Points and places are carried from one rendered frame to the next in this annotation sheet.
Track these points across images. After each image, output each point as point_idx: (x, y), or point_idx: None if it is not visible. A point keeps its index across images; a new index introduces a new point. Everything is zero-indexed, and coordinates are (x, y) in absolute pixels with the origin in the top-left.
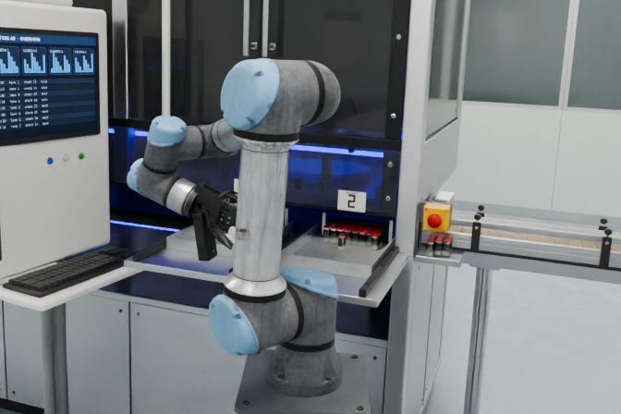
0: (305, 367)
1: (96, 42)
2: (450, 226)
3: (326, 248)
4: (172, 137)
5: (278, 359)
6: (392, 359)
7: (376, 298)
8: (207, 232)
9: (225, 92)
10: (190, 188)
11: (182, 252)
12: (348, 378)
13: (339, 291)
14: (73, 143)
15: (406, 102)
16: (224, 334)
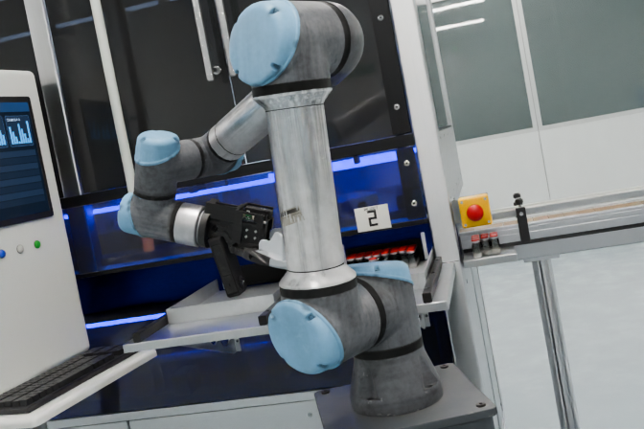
0: (399, 375)
1: (29, 108)
2: (489, 225)
3: None
4: (166, 149)
5: (362, 378)
6: None
7: (445, 299)
8: (230, 259)
9: (235, 49)
10: (199, 209)
11: (190, 323)
12: (449, 385)
13: None
14: (25, 230)
15: (407, 87)
16: (296, 349)
